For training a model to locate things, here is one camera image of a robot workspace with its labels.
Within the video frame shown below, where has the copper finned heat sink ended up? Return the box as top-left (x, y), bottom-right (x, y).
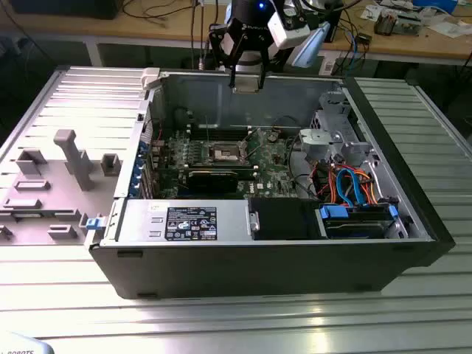
top-left (373, 10), bottom-right (398, 37)

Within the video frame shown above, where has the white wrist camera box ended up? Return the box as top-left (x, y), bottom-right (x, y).
top-left (267, 10), bottom-right (311, 49)

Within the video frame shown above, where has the grey metal bracket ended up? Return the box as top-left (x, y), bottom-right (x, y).
top-left (299, 128), bottom-right (333, 161)

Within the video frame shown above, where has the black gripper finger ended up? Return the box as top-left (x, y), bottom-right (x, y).
top-left (257, 35), bottom-right (277, 91)
top-left (208, 23), bottom-right (246, 89)

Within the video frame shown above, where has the grey case release latch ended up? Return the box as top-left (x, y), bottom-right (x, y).
top-left (141, 67), bottom-right (164, 90)

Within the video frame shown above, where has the hard disk in blue carrier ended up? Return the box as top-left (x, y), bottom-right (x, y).
top-left (315, 204), bottom-right (400, 240)

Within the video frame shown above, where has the grey metal component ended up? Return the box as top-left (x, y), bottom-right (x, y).
top-left (396, 10), bottom-right (424, 37)

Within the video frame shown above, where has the pale teach pendant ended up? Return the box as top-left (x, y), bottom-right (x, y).
top-left (0, 330), bottom-right (56, 354)

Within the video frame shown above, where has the green motherboard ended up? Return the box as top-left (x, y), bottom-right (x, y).
top-left (147, 127), bottom-right (314, 203)

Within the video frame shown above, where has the black graphics card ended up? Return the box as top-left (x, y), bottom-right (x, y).
top-left (176, 167), bottom-right (259, 195)

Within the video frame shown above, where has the metal socket cover frame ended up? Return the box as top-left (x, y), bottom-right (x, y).
top-left (240, 131), bottom-right (265, 163)

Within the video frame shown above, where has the blue plastic clip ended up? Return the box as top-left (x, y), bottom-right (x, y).
top-left (84, 216), bottom-right (107, 233)

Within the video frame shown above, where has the silver CPU plate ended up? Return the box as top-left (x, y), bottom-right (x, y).
top-left (232, 75), bottom-right (261, 95)

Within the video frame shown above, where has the blue flat wire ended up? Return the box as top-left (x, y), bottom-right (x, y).
top-left (335, 167), bottom-right (370, 207)

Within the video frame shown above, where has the black equipment case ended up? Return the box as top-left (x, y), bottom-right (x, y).
top-left (7, 0), bottom-right (119, 21)

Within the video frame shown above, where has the grey plastic parts rack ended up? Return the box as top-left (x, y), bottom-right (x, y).
top-left (0, 128), bottom-right (125, 247)

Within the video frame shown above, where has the silver metal drive cage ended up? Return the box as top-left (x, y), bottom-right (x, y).
top-left (297, 90), bottom-right (374, 165)

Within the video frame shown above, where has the black RAM slot bank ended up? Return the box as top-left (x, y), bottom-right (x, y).
top-left (187, 125), bottom-right (254, 141)
top-left (158, 164), bottom-right (259, 176)

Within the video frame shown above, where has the grey power supply unit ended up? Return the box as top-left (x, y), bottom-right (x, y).
top-left (112, 198), bottom-right (256, 245)

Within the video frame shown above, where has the wooden desk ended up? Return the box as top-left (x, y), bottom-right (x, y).
top-left (0, 0), bottom-right (472, 68)

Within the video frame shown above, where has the white paper sheet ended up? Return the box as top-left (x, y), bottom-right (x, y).
top-left (427, 21), bottom-right (472, 38)

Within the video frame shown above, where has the orange wire bundle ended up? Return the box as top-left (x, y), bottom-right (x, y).
top-left (315, 164), bottom-right (381, 207)

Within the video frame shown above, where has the open black PC case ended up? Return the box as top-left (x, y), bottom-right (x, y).
top-left (87, 66), bottom-right (457, 300)

